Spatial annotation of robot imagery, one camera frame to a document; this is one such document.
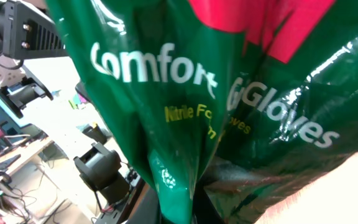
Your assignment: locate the green glove package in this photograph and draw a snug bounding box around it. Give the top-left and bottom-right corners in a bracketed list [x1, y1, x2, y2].
[47, 0, 358, 223]

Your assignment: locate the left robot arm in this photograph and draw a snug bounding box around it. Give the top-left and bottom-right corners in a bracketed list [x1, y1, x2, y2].
[73, 124, 145, 223]

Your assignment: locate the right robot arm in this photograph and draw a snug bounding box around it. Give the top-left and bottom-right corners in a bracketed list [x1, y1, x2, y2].
[0, 1, 68, 118]

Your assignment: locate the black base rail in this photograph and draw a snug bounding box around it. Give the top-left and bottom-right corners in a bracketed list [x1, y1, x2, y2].
[93, 177, 160, 224]

